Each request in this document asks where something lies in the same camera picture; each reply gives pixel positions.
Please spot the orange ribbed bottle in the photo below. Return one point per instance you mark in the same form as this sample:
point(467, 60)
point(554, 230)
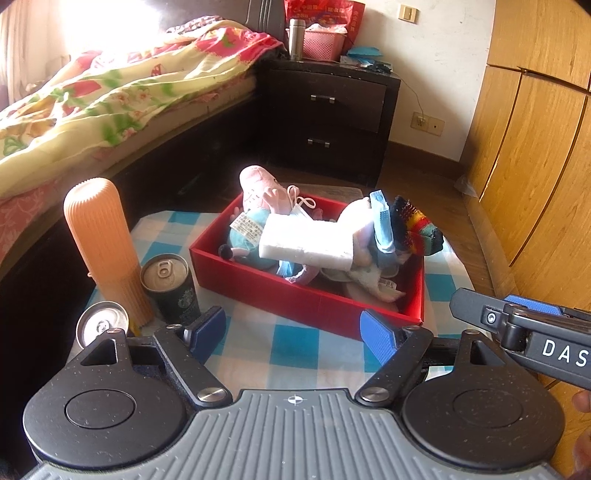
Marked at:
point(106, 249)

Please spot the wall light switch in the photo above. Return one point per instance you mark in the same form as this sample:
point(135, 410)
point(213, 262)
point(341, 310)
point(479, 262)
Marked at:
point(408, 13)

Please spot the red plastic bag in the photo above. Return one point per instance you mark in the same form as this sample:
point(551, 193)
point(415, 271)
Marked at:
point(332, 9)

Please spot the blue packet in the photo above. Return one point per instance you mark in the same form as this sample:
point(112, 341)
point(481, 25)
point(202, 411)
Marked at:
point(364, 52)

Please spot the person's right hand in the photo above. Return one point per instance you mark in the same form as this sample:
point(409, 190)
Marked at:
point(582, 402)

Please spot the wall power socket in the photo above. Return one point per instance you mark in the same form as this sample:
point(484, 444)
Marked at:
point(427, 123)

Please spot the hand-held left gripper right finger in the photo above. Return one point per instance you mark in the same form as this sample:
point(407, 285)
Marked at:
point(378, 337)

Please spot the red cardboard box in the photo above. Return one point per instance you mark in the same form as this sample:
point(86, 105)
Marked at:
point(300, 302)

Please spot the dark green coffee can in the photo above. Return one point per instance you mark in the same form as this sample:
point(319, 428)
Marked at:
point(178, 295)

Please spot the floral yellow quilt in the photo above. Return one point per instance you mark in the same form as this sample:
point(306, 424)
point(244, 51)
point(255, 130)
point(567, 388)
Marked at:
point(115, 101)

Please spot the wooden wardrobe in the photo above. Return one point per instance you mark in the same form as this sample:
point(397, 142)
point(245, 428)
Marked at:
point(531, 161)

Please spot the blue drink can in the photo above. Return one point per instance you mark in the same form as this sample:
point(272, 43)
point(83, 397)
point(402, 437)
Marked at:
point(99, 323)

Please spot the pink pig plush toy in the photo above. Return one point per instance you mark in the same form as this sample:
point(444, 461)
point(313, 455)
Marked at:
point(258, 184)

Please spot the pink floral bedsheet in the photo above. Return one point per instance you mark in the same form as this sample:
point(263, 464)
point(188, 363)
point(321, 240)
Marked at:
point(23, 212)

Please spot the white plush toy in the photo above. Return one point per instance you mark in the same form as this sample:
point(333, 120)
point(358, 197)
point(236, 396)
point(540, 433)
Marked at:
point(358, 217)

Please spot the dark wooden nightstand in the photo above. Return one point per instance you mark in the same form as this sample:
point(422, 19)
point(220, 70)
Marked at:
point(346, 97)

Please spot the white sponge block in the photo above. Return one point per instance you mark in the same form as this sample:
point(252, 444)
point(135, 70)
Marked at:
point(304, 242)

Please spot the blue white checkered tablecloth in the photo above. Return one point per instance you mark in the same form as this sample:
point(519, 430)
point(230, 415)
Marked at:
point(300, 341)

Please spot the striped knitted sock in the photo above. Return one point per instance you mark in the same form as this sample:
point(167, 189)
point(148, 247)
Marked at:
point(420, 230)

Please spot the pink plastic basket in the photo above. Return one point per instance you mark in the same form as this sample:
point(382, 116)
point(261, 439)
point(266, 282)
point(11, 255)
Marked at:
point(323, 46)

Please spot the steel thermos flask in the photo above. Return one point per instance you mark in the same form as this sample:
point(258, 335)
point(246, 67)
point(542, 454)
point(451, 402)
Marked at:
point(295, 41)

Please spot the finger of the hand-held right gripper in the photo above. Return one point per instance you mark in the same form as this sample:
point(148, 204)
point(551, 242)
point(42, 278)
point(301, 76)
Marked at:
point(531, 304)
point(475, 307)

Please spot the purple patterned pillow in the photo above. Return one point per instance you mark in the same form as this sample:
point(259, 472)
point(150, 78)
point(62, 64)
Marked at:
point(207, 25)

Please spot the clear plastic scrap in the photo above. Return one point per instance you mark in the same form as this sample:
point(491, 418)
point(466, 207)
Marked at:
point(466, 187)

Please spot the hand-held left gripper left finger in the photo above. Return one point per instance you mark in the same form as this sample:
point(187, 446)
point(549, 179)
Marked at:
point(210, 326)

